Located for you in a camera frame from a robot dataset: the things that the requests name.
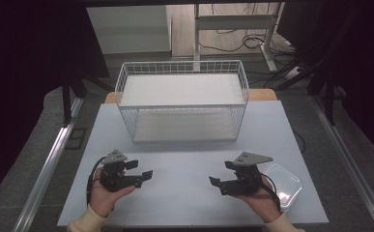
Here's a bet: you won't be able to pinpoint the black metal stand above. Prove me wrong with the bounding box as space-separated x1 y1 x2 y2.
60 74 90 128
322 78 337 127

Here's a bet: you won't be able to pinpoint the dark curtain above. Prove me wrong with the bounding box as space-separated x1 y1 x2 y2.
275 0 374 166
0 0 112 209

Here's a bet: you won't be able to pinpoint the black floor cables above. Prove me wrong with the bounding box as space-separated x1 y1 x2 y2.
197 28 294 54

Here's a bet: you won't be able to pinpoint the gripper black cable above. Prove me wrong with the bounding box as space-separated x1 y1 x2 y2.
85 156 107 206
259 173 282 213

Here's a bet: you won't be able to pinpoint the silver metal rail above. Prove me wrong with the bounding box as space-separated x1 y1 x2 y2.
12 97 85 232
309 95 374 232

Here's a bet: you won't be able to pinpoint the white power strip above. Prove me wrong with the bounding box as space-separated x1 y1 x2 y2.
283 65 302 80

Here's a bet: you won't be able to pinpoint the person's right hand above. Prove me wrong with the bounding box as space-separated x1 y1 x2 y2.
234 177 283 224

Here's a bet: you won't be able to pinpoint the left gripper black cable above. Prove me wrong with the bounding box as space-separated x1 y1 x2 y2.
85 156 107 206

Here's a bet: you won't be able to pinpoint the person's left hand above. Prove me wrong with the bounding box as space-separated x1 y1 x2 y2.
89 166 137 218

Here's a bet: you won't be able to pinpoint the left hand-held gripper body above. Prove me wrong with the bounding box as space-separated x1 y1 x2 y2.
99 149 143 193

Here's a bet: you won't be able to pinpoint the white wire two-tier rack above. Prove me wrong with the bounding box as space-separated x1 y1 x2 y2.
114 59 250 144

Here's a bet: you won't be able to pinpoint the white metal desk frame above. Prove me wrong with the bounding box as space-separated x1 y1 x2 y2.
192 2 286 73

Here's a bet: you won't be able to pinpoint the clear plastic container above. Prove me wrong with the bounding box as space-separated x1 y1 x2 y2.
262 163 304 213

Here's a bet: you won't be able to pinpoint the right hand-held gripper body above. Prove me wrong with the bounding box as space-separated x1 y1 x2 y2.
218 151 274 197

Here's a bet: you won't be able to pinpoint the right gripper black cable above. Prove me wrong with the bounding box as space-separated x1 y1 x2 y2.
259 173 282 213

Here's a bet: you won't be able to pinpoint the dark floor plate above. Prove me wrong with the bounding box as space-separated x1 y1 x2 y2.
65 128 88 151

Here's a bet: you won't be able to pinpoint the thin black cable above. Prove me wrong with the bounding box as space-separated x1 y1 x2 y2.
292 130 307 155

